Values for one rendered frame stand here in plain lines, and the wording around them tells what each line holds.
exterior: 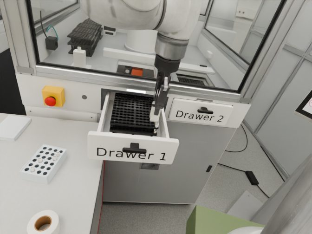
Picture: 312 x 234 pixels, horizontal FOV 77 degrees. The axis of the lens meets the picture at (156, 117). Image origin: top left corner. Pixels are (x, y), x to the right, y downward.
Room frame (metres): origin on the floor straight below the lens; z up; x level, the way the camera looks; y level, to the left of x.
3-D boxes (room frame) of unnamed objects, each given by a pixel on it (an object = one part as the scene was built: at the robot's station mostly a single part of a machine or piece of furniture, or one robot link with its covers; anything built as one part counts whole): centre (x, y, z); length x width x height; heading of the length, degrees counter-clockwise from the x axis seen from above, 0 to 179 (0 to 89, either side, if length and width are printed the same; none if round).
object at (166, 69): (0.57, 0.01, 1.12); 0.08 x 0.07 x 0.09; 12
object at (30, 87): (1.21, 0.17, 0.87); 1.02 x 0.95 x 0.14; 102
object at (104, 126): (0.67, 0.09, 0.86); 0.40 x 0.26 x 0.06; 12
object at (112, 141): (0.46, 0.05, 0.87); 0.29 x 0.02 x 0.11; 102
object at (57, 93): (0.64, 0.43, 0.88); 0.07 x 0.05 x 0.07; 102
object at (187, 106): (0.80, -0.20, 0.87); 0.29 x 0.02 x 0.11; 102
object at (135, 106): (0.66, 0.09, 0.87); 0.22 x 0.18 x 0.06; 12
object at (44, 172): (0.40, 0.32, 0.78); 0.12 x 0.08 x 0.04; 1
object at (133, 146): (0.44, 0.04, 0.91); 0.07 x 0.04 x 0.01; 102
